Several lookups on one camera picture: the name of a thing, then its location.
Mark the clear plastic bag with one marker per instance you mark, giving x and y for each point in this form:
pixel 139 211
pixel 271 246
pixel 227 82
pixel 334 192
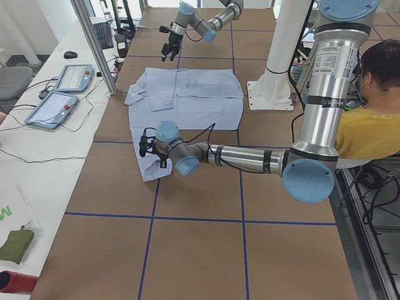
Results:
pixel 17 213

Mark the near blue teach pendant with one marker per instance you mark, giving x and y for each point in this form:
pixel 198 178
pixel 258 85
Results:
pixel 52 110

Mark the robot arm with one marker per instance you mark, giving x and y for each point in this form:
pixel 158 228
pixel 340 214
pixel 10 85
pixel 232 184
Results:
pixel 189 16
pixel 307 167

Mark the black handheld device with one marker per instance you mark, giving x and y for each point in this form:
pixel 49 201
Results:
pixel 122 45

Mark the white camera stand pedestal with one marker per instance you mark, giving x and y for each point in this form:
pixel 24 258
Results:
pixel 272 90

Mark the light blue striped shirt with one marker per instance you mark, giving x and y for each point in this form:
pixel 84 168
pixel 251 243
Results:
pixel 192 98

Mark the green folded cloth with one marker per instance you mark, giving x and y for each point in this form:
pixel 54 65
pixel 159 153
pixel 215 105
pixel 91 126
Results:
pixel 16 245

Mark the aluminium frame post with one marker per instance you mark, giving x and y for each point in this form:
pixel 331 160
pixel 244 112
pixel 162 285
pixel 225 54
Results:
pixel 92 40

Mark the black computer mouse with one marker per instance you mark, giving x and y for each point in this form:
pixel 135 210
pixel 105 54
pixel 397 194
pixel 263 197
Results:
pixel 70 55

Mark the far blue teach pendant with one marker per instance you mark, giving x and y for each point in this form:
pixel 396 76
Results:
pixel 74 78

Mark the blue teach pendant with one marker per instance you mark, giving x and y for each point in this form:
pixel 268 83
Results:
pixel 74 78
pixel 52 110

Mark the red cylinder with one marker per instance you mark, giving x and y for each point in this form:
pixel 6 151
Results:
pixel 17 283

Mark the black keyboard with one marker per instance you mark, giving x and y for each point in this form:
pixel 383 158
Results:
pixel 104 34

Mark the person in yellow shirt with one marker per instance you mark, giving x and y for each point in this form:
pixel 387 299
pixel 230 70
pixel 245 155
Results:
pixel 371 131

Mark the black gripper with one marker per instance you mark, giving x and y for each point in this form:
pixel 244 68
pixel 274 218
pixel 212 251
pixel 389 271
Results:
pixel 174 40
pixel 163 157

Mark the brown paper table cover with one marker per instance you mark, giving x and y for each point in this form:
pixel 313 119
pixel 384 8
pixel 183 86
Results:
pixel 216 234

